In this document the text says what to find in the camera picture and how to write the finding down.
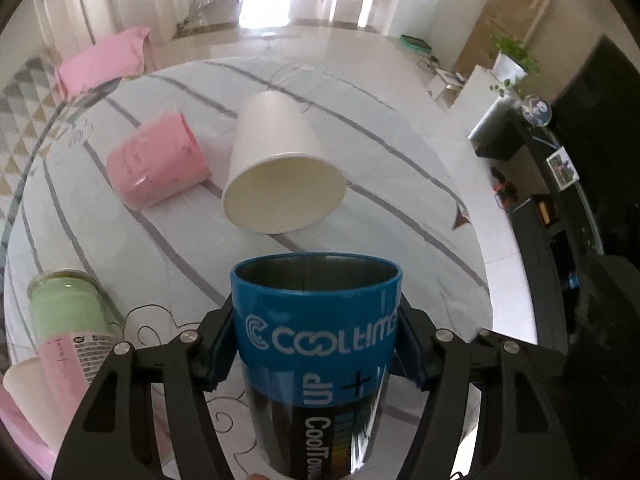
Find blue Cooltime metal cup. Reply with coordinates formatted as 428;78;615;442
231;252;402;479

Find small white paper cup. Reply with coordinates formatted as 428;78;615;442
3;358;68;453

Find pink paper cup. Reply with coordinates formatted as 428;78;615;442
106;112;212;210

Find large white paper cup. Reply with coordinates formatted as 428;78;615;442
222;91;347;234

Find black tv cabinet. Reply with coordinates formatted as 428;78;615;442
474;107;639;353

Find green pink labelled can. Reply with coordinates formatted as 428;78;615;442
27;269;116;420

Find black television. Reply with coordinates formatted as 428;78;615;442
551;36;639;171

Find glass globe ornament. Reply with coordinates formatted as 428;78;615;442
520;94;552;128

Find white side cabinet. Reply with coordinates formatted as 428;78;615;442
447;65;518;146

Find potted green plant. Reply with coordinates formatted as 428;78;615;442
489;34;540;98

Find triangle patterned sofa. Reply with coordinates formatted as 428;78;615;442
0;55;66;221

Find green floor tray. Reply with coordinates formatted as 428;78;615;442
399;35;432;55

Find pink pillow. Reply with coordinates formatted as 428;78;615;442
54;26;151;100

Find photo frame on cabinet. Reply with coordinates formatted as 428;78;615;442
546;146;579;191

